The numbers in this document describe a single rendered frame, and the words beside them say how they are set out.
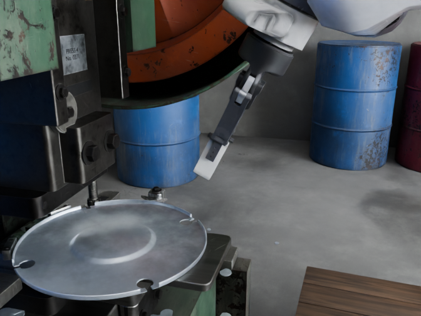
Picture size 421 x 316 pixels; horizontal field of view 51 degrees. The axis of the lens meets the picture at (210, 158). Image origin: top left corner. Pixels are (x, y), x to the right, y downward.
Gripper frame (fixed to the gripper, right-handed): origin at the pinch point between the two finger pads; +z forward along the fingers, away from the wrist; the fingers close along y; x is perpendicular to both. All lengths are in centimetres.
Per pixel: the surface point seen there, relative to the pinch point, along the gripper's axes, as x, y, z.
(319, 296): -44, 44, 40
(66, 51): 23.3, -10.6, -7.7
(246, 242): -31, 130, 86
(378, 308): -58, 42, 33
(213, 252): -7.4, -9.2, 9.4
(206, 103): 40, 323, 91
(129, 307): -0.3, -14.7, 21.4
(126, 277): 1.7, -18.2, 13.7
